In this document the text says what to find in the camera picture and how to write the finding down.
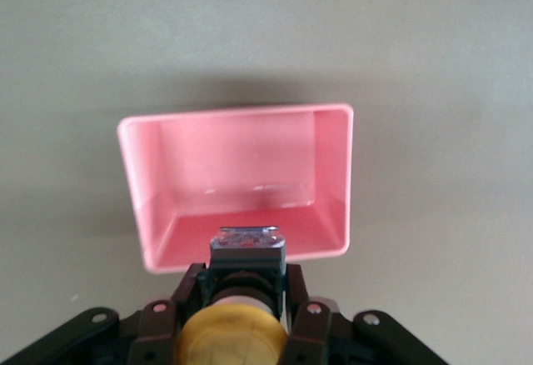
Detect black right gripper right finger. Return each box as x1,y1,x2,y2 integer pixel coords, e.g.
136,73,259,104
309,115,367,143
281,263,333,365

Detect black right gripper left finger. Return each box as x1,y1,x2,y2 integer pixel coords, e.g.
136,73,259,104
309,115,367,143
131,262,208,365

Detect yellow push button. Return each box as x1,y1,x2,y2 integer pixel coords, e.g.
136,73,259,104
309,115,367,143
174,225,292,365

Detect pink plastic box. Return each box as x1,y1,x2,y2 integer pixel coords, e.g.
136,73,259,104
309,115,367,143
117,102,354,275

